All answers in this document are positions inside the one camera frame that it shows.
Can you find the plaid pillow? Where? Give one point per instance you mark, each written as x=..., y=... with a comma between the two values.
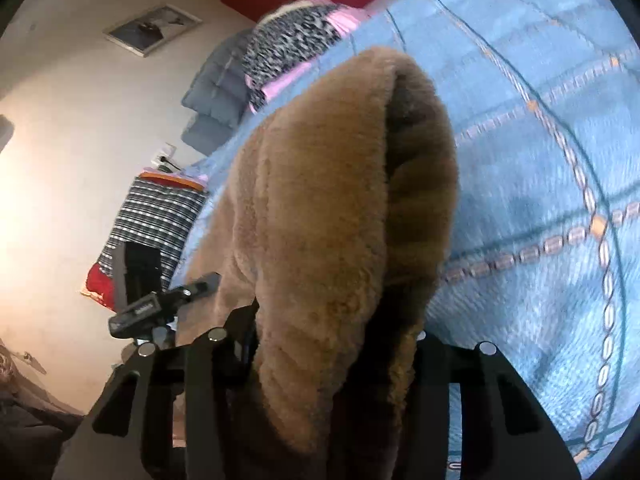
x=150, y=215

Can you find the leopard print pink cloth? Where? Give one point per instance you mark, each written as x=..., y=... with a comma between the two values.
x=290, y=45

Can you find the light blue patterned bedspread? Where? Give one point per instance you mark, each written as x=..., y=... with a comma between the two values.
x=525, y=160

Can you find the red cloth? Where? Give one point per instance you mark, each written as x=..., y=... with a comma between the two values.
x=100, y=285

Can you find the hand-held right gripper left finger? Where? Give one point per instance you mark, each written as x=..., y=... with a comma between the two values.
x=235, y=335

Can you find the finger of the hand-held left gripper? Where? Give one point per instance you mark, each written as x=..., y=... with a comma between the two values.
x=197, y=287

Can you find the blue-grey puffer jacket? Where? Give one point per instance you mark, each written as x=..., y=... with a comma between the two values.
x=220, y=90

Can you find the framed wall picture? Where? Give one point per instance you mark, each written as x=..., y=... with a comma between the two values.
x=150, y=30

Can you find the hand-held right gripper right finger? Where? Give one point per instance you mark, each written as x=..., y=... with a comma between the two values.
x=430, y=360

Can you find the white wall socket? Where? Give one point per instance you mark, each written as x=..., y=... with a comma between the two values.
x=165, y=155

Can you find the brown fleece pants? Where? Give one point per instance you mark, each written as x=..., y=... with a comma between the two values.
x=320, y=210

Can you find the dark cloth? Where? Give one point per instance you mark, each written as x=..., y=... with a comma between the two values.
x=30, y=435

